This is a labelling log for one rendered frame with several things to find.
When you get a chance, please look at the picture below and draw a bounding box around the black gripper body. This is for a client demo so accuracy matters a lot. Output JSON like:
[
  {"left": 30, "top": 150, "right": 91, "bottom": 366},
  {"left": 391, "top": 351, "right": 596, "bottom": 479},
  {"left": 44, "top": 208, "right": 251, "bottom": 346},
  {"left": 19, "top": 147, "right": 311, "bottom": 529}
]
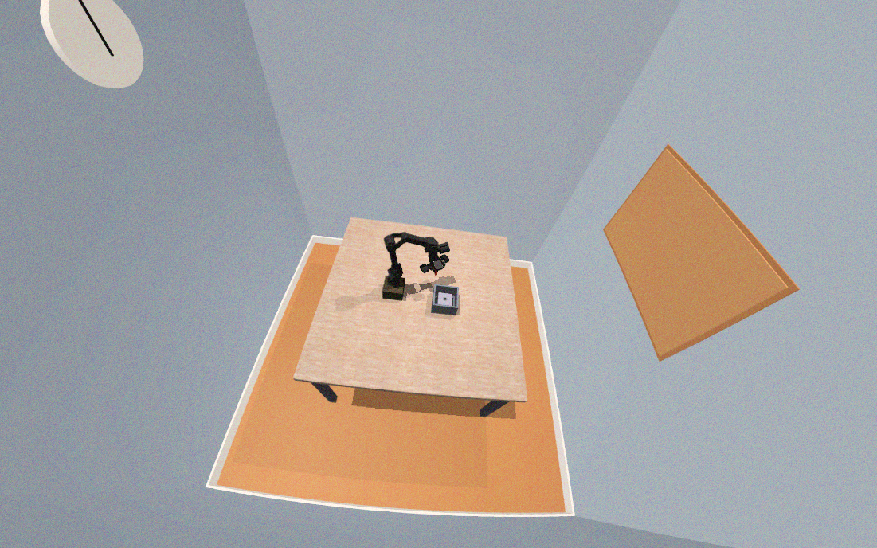
[{"left": 420, "top": 254, "right": 449, "bottom": 273}]

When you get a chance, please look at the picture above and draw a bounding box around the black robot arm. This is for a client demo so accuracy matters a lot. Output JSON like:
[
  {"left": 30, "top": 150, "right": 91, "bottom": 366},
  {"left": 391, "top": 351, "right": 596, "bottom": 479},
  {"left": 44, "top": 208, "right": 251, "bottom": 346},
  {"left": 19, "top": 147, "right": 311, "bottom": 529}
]
[{"left": 383, "top": 232, "right": 450, "bottom": 287}]

